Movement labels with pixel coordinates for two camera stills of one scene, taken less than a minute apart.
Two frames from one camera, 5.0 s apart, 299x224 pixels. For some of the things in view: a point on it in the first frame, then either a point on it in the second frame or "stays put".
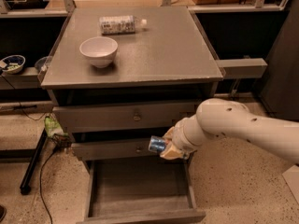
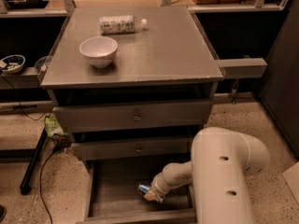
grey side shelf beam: x=242 y=68 stays put
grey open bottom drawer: x=140 y=191 stays put
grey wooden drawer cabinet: x=121 y=77 stays put
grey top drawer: x=124 y=117 stays put
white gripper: x=177 y=138 -> x=158 y=187
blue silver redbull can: x=157 y=144 -> x=143 y=189
